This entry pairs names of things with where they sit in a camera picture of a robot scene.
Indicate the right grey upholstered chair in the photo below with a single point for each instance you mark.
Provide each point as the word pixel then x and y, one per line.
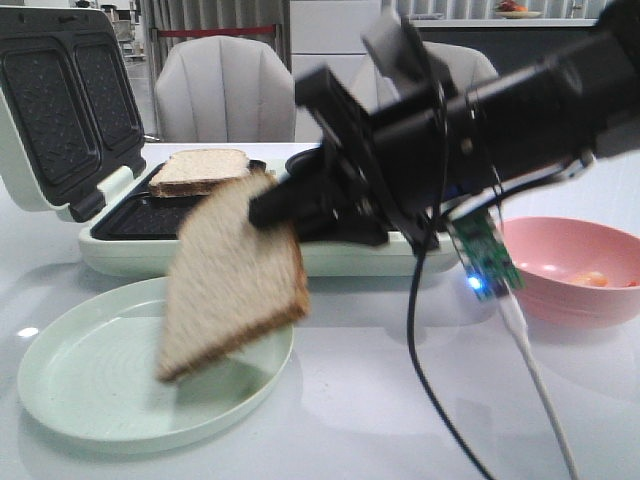
pixel 467 67

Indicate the mint green breakfast maker base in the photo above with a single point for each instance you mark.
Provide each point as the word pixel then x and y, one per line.
pixel 135 237

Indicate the black round frying pan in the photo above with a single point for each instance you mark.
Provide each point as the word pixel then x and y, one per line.
pixel 305 162

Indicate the grey upholstered chair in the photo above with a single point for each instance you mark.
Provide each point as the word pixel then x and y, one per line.
pixel 223 89
pixel 467 67

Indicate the red barrier belt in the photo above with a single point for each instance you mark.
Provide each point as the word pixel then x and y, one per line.
pixel 231 31

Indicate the mint green divided plate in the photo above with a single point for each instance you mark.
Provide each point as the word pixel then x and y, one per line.
pixel 89 377

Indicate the mint green sandwich maker lid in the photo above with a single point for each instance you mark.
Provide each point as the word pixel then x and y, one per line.
pixel 71 132

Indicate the fruit plate on counter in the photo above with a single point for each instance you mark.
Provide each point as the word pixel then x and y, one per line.
pixel 509 9

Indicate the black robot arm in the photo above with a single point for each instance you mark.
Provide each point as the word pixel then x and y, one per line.
pixel 391 170

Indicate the orange cooked shrimp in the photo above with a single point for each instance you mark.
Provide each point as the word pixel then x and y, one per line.
pixel 590 279

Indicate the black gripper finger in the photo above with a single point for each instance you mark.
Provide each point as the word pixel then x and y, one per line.
pixel 297 197

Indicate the green circuit board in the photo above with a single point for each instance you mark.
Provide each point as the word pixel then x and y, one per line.
pixel 489 268

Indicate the left grey upholstered chair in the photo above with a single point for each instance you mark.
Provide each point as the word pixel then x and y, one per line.
pixel 223 89

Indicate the pink plastic bowl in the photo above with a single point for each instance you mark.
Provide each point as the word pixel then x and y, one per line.
pixel 548 251

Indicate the white cabinet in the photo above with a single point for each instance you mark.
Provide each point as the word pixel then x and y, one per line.
pixel 328 33

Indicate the white bread slice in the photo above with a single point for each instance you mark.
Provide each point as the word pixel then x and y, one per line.
pixel 229 282
pixel 197 172

